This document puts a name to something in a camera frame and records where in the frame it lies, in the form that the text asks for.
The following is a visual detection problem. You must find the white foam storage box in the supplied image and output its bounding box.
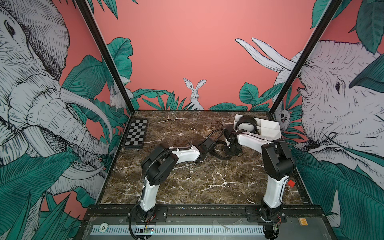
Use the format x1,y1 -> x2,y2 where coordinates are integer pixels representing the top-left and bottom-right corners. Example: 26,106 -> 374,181
234,114 -> 281,140

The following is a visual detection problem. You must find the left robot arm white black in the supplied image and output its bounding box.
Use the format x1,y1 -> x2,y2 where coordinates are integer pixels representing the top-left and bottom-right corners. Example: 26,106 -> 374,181
139,138 -> 216,213

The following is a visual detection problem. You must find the black belt long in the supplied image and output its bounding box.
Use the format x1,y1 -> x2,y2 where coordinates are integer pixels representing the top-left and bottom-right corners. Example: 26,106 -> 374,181
206,128 -> 234,161

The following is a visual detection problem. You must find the right black frame post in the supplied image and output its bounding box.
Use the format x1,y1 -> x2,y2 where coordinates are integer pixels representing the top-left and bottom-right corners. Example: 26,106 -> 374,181
269,0 -> 342,116

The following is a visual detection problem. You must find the white slotted cable duct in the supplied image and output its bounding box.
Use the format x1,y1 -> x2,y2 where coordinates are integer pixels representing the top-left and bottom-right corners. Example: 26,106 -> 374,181
90,225 -> 264,236

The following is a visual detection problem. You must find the black frame post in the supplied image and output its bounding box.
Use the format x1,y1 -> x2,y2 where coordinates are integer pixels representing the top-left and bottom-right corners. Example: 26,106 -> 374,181
269,0 -> 342,116
75,0 -> 135,115

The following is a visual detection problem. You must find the red cube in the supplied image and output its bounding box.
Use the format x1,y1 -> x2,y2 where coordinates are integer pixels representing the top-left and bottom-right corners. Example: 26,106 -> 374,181
287,180 -> 296,188

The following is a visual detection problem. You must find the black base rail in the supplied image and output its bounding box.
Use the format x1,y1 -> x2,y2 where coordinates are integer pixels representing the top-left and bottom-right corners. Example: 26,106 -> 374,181
84,204 -> 322,224

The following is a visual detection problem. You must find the orange label sticker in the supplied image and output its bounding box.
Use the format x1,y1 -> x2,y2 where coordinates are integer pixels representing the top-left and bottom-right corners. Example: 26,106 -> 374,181
298,218 -> 309,226

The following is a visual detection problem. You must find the long black belt s-curved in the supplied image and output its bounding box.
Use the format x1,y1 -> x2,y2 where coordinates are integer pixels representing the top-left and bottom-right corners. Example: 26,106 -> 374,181
235,116 -> 259,134

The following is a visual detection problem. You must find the white round knob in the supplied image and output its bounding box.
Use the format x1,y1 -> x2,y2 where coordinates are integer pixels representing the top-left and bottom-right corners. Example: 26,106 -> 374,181
99,223 -> 109,233

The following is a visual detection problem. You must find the left black frame post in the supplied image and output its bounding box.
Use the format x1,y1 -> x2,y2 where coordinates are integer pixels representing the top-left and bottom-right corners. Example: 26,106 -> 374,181
75,0 -> 135,115

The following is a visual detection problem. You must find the black white checkerboard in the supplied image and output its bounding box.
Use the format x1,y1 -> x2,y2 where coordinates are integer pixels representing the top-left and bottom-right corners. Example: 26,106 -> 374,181
124,119 -> 149,150

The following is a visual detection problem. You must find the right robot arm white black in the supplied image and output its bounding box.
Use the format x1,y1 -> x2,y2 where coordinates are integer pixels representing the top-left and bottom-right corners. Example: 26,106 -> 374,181
224,125 -> 296,210

